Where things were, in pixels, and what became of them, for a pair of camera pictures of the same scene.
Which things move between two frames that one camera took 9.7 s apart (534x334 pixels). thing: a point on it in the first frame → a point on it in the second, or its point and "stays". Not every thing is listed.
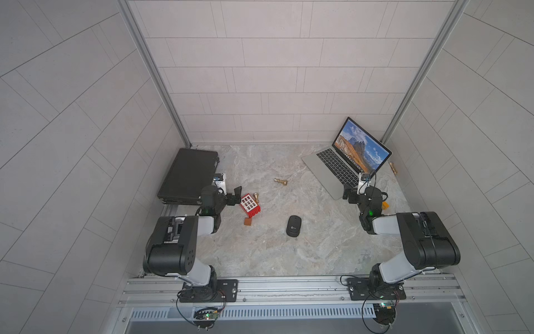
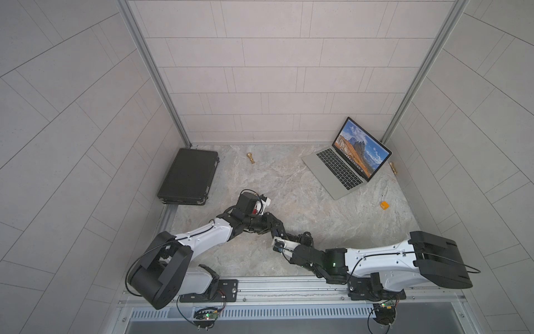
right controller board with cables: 384,313 stays
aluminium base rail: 293,292 stays
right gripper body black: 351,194 → 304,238
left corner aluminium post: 133,19 stays
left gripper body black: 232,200 → 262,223
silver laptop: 354,152 stays
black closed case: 191,171 stays
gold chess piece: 284,182 → 249,154
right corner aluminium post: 457,8 stays
